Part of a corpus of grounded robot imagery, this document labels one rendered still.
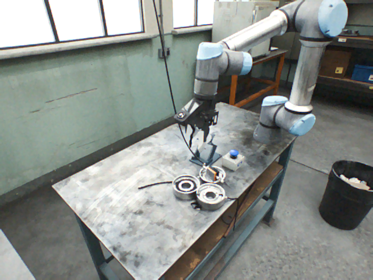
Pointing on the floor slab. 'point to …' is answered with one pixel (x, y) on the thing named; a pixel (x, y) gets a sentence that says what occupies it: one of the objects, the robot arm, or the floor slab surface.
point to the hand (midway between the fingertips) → (193, 147)
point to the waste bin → (347, 195)
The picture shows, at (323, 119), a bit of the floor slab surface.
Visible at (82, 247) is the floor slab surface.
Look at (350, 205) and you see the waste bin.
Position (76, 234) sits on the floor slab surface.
